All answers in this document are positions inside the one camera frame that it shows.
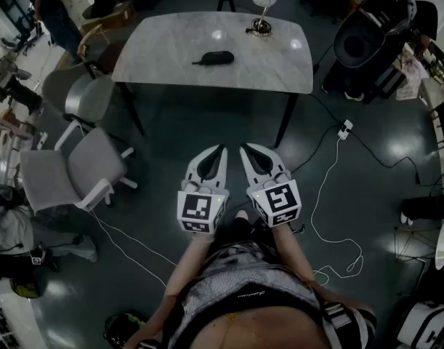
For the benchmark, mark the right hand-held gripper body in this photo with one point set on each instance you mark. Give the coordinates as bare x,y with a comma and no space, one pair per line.
278,198

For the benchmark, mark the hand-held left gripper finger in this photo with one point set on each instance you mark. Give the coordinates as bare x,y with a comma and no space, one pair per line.
193,169
221,175

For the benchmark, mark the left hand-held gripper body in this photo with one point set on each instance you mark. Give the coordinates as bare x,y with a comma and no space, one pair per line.
196,207

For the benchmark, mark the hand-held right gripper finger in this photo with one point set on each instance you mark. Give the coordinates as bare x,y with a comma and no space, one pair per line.
248,169
276,164

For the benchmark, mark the person's left forearm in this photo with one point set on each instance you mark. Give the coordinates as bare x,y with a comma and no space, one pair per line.
178,285

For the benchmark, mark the person's right forearm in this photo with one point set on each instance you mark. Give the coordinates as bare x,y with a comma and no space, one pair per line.
294,253

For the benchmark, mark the person's white shoe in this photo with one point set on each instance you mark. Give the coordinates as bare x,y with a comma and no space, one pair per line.
241,214

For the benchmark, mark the person's black trousers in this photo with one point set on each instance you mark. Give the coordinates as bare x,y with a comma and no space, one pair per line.
240,231

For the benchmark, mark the white power strip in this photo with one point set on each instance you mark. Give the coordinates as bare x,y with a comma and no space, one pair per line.
345,128

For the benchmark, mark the person's grey patterned top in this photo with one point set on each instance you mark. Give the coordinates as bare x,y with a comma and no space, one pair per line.
243,278

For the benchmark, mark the grey upholstered armchair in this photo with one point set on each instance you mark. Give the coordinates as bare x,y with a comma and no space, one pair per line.
83,93

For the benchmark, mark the black yellow-green bag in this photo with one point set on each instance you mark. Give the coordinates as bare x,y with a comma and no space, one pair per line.
125,325

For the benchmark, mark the wooden chair dark seat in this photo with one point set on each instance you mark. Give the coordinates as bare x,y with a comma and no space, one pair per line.
94,42

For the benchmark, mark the beige patterned covered table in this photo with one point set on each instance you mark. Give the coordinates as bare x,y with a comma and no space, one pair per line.
412,75

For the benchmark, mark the grey shell chair black legs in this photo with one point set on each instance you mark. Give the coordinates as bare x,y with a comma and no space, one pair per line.
227,4

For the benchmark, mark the brown cardboard box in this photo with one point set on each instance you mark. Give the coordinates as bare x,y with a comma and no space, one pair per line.
112,16

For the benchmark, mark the grey office chair white frame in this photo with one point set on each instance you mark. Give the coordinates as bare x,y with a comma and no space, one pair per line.
72,173

